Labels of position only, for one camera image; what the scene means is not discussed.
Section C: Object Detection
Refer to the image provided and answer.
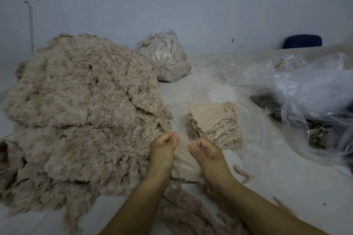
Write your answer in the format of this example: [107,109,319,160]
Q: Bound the person's left hand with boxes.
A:
[146,131,181,180]

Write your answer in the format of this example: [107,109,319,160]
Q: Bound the stack of sorted beige pieces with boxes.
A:
[186,100,244,151]

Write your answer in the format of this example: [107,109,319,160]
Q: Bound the large pile beige fabric scraps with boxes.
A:
[0,33,174,235]

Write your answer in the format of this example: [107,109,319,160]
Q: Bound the large clear plastic bag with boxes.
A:
[262,34,353,175]

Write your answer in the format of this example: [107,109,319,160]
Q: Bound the person's right forearm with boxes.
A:
[218,180,329,235]

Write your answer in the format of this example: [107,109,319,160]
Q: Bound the person's left forearm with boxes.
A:
[99,174,172,235]

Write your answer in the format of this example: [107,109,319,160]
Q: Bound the blue chair back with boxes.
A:
[282,34,323,50]

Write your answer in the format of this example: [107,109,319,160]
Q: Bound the person's right hand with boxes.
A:
[188,137,239,191]

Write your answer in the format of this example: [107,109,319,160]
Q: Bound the beige fabric piece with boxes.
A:
[170,135,205,184]

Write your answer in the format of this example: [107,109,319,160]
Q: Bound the clear bag of beige scraps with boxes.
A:
[135,28,193,83]

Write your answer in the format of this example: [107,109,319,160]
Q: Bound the beige scrap strips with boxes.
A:
[157,180,249,235]

